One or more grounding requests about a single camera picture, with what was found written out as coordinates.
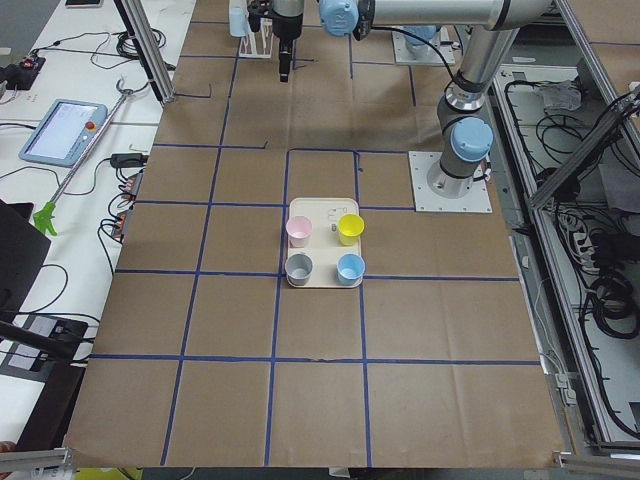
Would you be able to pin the blue cup front right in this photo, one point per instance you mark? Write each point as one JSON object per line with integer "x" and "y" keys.
{"x": 350, "y": 269}

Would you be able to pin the white wire cup rack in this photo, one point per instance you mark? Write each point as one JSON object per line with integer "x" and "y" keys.
{"x": 257, "y": 45}

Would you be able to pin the aluminium frame post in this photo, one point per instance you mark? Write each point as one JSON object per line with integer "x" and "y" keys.
{"x": 140, "y": 31}

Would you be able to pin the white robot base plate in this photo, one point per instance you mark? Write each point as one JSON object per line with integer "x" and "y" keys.
{"x": 474, "y": 199}

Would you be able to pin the black power adapter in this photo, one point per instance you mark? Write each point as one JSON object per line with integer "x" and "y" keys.
{"x": 128, "y": 160}

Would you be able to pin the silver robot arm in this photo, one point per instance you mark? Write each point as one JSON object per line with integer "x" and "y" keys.
{"x": 494, "y": 27}

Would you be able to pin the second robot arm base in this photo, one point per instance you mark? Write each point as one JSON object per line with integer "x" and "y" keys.
{"x": 409, "y": 51}

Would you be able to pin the pink cup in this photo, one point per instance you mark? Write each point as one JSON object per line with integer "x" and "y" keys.
{"x": 299, "y": 230}

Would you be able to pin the black monitor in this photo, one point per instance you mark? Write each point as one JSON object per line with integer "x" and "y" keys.
{"x": 23, "y": 252}

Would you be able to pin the metal reacher grabber green handle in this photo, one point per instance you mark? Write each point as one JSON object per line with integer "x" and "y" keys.
{"x": 43, "y": 218}

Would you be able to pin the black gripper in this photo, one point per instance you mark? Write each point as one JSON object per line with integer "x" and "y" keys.
{"x": 287, "y": 29}

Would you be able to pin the blue teach pendant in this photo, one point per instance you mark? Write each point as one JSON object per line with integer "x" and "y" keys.
{"x": 64, "y": 133}

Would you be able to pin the light blue cup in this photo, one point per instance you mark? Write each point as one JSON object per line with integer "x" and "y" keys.
{"x": 238, "y": 23}

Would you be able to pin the yellow cup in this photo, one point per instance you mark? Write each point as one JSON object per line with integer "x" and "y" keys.
{"x": 350, "y": 228}

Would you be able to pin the grey cup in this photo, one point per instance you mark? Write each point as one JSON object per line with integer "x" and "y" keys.
{"x": 298, "y": 269}

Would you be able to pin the beige plastic tray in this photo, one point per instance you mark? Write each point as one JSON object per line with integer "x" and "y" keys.
{"x": 324, "y": 247}

